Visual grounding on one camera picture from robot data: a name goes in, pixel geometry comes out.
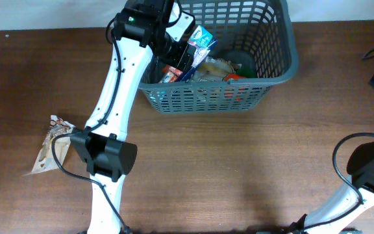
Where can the green lid jar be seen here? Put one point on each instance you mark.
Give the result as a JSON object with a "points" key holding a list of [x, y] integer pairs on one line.
{"points": [[246, 72]]}

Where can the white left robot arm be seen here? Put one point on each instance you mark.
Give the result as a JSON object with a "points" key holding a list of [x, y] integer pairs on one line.
{"points": [[142, 32]]}

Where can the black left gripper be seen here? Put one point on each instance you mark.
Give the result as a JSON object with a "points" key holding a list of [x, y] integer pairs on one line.
{"points": [[184, 60]]}

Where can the Kleenex tissue multipack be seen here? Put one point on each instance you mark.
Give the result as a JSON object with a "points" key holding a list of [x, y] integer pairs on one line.
{"points": [[203, 42]]}

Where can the beige snack bag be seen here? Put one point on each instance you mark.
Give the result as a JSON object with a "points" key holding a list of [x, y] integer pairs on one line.
{"points": [[220, 63], [45, 160]]}

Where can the red orange pasta packet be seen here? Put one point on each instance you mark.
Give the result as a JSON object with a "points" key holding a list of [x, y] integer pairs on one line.
{"points": [[203, 74]]}

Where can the grey plastic mesh basket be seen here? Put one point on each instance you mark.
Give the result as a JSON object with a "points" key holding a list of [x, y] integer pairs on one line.
{"points": [[257, 34]]}

